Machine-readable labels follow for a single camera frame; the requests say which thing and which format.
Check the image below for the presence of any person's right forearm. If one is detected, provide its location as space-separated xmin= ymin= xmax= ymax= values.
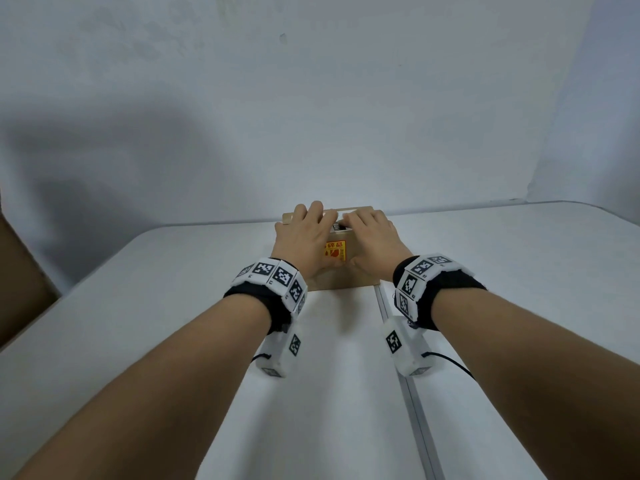
xmin=429 ymin=288 xmax=640 ymax=480

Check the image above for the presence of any black wristband with marker tags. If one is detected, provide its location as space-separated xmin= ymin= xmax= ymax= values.
xmin=391 ymin=253 xmax=487 ymax=331
xmin=223 ymin=257 xmax=309 ymax=335

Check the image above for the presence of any brown cardboard box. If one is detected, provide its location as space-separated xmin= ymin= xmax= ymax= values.
xmin=281 ymin=205 xmax=382 ymax=291

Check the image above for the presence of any person's left hand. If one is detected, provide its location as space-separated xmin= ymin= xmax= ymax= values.
xmin=269 ymin=200 xmax=340 ymax=281

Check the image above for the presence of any person's right hand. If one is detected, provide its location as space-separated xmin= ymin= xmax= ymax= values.
xmin=341 ymin=208 xmax=413 ymax=283

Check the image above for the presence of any person's left forearm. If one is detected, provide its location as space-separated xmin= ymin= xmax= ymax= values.
xmin=12 ymin=293 xmax=273 ymax=480

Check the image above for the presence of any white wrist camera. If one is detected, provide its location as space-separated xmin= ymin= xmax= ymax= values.
xmin=383 ymin=315 xmax=437 ymax=377
xmin=255 ymin=319 xmax=303 ymax=379

